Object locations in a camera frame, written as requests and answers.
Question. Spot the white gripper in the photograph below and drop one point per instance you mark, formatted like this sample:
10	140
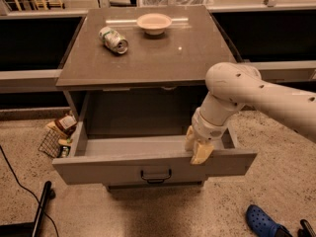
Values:
207	129

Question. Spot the grey top drawer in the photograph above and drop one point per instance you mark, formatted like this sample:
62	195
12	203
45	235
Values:
137	138

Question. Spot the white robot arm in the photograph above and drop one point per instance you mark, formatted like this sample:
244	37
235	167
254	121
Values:
231	87

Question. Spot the grey drawer cabinet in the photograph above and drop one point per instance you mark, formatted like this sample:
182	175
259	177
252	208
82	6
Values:
178	58

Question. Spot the blue croc shoe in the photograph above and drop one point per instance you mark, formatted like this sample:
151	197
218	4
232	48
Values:
262	225

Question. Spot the pale pink bowl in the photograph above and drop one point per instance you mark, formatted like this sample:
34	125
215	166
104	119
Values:
154	24

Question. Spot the green silver soda can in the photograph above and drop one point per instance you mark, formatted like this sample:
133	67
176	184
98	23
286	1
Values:
113	40

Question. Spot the black stand base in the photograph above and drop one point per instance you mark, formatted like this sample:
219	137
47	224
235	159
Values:
30	229

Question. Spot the wire basket with snacks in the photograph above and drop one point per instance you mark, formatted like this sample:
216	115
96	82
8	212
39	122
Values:
58	140

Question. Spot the metal railing frame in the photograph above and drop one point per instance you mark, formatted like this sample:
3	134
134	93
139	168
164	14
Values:
41	75

